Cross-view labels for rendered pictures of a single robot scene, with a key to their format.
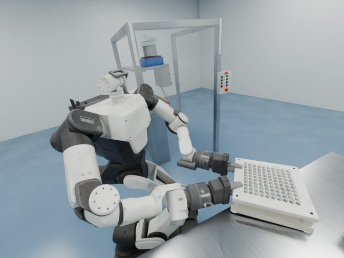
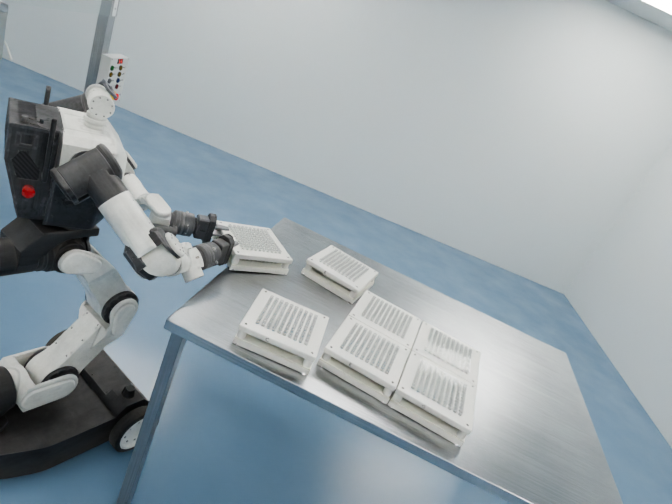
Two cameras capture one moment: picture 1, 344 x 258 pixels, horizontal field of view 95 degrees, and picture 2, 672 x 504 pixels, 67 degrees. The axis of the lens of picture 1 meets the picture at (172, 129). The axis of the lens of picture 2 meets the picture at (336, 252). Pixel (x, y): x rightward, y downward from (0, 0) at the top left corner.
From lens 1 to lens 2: 133 cm
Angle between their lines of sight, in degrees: 59
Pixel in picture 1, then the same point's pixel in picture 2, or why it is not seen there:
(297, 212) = (280, 258)
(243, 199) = (244, 253)
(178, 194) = (194, 252)
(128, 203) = not seen: hidden behind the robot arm
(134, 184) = (80, 264)
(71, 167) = (136, 214)
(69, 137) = (114, 181)
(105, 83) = (106, 105)
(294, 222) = (276, 268)
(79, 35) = not seen: outside the picture
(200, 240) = (218, 292)
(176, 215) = (197, 272)
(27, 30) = not seen: outside the picture
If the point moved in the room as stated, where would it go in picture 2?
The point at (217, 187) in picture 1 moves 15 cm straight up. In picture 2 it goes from (225, 244) to (237, 207)
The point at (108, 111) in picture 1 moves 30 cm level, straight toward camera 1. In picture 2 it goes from (115, 148) to (210, 194)
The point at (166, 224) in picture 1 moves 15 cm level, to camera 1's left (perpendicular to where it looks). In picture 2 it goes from (86, 346) to (45, 359)
